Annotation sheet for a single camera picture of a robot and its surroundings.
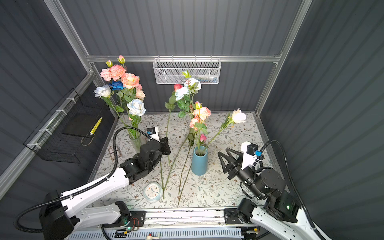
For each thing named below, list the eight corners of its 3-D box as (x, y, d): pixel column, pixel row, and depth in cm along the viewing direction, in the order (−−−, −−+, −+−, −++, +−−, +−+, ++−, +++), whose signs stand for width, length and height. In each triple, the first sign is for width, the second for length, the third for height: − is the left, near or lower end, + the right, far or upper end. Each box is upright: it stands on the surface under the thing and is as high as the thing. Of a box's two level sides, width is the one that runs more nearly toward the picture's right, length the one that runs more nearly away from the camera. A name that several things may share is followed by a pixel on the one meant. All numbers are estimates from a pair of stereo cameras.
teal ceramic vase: (192, 176, 89) (191, 159, 73) (192, 163, 95) (191, 145, 78) (205, 176, 89) (208, 159, 73) (205, 163, 95) (207, 145, 78)
